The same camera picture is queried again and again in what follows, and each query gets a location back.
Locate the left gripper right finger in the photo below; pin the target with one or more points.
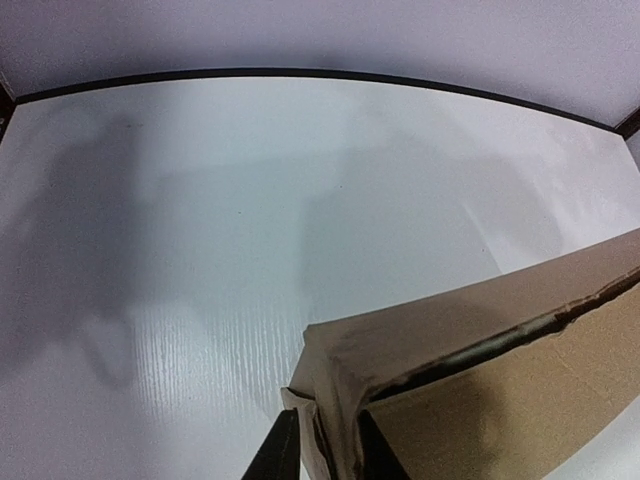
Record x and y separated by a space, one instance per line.
377 445

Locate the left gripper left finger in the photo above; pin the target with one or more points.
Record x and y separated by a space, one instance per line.
278 458

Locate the brown cardboard box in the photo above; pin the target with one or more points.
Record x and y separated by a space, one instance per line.
504 379

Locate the right black frame post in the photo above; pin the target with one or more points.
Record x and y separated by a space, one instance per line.
629 126

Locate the black frame post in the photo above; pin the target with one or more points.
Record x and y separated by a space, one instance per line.
629 126
7 105

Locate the left black frame post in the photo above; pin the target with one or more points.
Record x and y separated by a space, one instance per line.
7 105

